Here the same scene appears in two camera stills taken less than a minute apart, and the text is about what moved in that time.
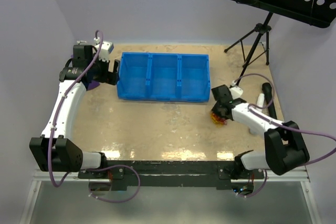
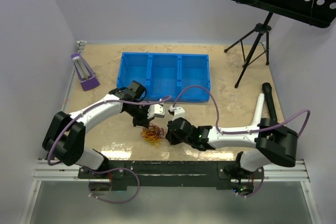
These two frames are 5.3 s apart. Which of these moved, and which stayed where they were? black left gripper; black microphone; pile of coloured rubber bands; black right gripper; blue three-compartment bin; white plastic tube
Moved: pile of coloured rubber bands; black right gripper; black left gripper
Stayed: black microphone; white plastic tube; blue three-compartment bin
